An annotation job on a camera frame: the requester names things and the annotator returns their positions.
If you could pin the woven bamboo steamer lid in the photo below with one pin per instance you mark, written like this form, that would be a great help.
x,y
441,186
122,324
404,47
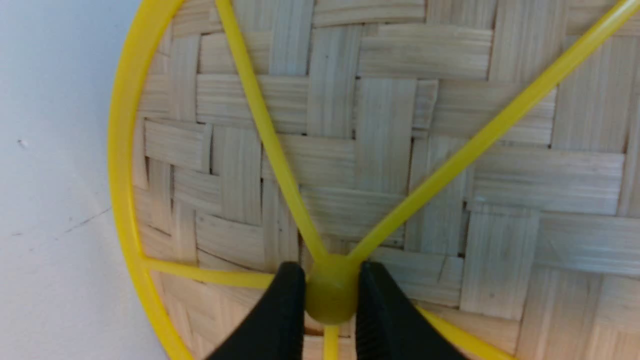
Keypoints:
x,y
486,152

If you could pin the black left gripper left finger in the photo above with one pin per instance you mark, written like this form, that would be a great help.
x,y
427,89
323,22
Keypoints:
x,y
274,328

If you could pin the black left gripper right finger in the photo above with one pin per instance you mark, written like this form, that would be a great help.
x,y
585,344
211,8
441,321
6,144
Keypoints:
x,y
388,325

